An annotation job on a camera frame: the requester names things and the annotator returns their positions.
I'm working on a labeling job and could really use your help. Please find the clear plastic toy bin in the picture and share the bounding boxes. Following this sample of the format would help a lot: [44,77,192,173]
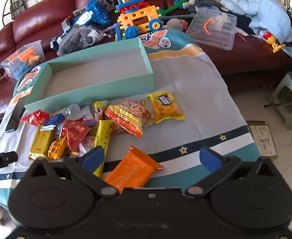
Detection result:
[0,40,45,80]

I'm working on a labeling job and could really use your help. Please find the blue white cracker packet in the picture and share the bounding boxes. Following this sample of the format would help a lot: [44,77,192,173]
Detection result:
[41,114,65,131]

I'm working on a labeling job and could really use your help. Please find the clear plastic lid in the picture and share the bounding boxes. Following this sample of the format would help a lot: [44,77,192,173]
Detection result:
[185,7,237,50]

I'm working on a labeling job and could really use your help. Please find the dark grey clothes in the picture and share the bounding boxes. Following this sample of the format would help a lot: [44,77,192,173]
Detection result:
[187,0,248,34]

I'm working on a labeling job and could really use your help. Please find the pile of plastic toy pieces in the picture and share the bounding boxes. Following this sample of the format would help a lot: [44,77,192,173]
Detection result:
[8,48,41,76]

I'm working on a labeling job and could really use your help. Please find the black mesh back support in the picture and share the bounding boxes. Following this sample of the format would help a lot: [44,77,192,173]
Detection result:
[2,0,38,26]

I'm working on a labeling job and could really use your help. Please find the yellow biscuit packet blue label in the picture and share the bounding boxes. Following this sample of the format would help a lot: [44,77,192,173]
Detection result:
[146,91,185,124]

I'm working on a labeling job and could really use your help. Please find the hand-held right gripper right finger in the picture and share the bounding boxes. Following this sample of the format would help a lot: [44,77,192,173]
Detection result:
[184,147,283,197]

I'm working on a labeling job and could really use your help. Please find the grey plastic stool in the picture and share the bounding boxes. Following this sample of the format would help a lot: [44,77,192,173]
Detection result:
[265,71,292,131]

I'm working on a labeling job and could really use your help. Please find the clear jelly cup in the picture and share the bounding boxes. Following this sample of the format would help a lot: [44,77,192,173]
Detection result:
[66,104,83,120]

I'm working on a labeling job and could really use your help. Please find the dark clothing in plastic bag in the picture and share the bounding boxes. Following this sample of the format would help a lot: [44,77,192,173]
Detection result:
[57,26,105,55]

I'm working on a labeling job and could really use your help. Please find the dark red leather sofa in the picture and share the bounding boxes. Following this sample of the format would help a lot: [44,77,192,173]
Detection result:
[0,0,292,140]

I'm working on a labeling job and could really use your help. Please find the small orange yellow packet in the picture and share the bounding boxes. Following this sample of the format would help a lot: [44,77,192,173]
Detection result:
[48,136,67,161]

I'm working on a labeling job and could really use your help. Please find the long yellow snack bar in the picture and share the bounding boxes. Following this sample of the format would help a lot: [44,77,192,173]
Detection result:
[92,120,115,178]

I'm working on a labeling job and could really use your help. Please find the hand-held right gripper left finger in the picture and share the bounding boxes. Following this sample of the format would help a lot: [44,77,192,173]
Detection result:
[24,146,118,198]

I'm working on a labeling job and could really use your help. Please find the orange striped noodle snack bag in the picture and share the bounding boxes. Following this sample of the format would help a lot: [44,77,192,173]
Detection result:
[104,100,154,138]

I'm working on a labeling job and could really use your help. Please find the teal cardboard box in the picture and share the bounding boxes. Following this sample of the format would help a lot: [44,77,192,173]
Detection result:
[24,38,154,114]

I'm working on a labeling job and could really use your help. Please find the plain orange snack packet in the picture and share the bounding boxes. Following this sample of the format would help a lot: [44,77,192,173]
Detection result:
[104,146,164,195]

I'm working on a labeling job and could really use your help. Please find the pink plush toy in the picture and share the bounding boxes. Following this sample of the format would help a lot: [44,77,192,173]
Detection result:
[166,18,189,31]

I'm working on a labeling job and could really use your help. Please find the gold yellow wafer packet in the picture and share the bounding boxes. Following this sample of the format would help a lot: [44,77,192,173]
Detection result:
[29,126,55,160]

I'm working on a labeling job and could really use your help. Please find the yellow blue toy vehicle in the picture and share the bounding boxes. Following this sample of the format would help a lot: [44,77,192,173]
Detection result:
[112,0,165,41]

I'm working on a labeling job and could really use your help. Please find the yellow red toy figure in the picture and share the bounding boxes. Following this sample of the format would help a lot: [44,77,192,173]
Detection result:
[262,31,286,53]

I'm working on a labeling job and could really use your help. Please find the green cardboard box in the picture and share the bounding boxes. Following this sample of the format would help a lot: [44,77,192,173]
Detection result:
[245,121,278,161]

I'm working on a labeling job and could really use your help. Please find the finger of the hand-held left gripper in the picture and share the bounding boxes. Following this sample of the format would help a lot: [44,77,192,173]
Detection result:
[0,151,18,164]

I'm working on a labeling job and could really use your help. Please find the parrot print yellow-green packet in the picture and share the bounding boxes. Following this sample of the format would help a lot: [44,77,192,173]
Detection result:
[94,100,108,123]

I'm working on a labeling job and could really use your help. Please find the green toy stick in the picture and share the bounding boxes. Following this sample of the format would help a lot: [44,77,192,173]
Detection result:
[162,0,197,17]

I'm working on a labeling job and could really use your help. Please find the black smartphone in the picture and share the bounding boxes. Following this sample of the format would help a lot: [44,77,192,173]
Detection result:
[5,100,33,133]

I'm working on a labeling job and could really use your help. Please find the red patterned snack packet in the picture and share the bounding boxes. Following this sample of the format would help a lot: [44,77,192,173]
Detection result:
[61,121,91,152]

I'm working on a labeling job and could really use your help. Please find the purple pink candy stick packet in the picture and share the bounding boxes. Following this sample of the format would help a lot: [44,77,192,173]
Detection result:
[82,105,97,127]

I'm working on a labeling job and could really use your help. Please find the red yellow snack packet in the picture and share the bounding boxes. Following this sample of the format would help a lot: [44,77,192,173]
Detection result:
[20,109,51,126]

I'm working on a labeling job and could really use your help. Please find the blue white robot toy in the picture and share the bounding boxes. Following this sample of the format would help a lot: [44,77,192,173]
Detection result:
[50,0,112,50]

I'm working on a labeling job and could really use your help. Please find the orange plastic ring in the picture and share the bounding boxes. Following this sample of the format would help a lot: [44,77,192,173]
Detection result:
[203,18,216,36]

